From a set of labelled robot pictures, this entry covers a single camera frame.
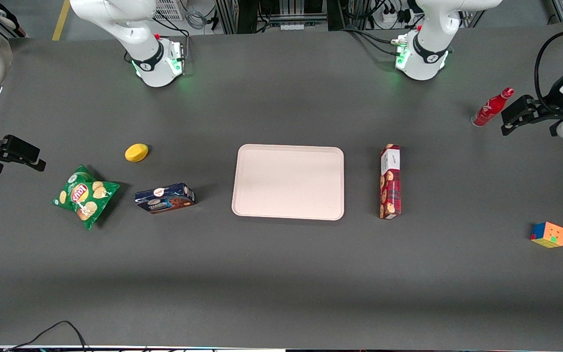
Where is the white perforated box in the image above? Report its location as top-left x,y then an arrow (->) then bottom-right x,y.
153,0 -> 185,22

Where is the yellow lemon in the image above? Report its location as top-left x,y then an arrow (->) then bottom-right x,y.
125,143 -> 149,162

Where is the dark blue cookie box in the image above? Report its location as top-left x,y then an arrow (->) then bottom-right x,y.
134,182 -> 196,215

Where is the grey coiled cable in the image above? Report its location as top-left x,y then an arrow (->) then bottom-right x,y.
185,7 -> 210,31

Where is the red tartan cookie box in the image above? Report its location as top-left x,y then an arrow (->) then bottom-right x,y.
379,144 -> 402,220

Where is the red cola bottle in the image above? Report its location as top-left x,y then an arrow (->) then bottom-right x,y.
472,88 -> 515,128

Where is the aluminium frame rack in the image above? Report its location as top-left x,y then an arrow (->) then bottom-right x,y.
215,0 -> 332,36

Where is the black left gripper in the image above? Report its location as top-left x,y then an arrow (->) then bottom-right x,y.
501,93 -> 563,137

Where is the cream rectangular plastic tray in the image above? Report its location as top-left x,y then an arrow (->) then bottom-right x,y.
232,144 -> 345,221

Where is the colourful puzzle cube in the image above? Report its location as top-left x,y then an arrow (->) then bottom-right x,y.
530,221 -> 563,249

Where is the green potato chips bag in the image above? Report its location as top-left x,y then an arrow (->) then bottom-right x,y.
51,165 -> 121,231

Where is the black base cable bundle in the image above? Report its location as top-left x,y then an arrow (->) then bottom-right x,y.
340,25 -> 409,58
153,14 -> 193,66

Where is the thin black table-edge cable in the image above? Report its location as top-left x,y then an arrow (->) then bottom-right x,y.
7,320 -> 90,352

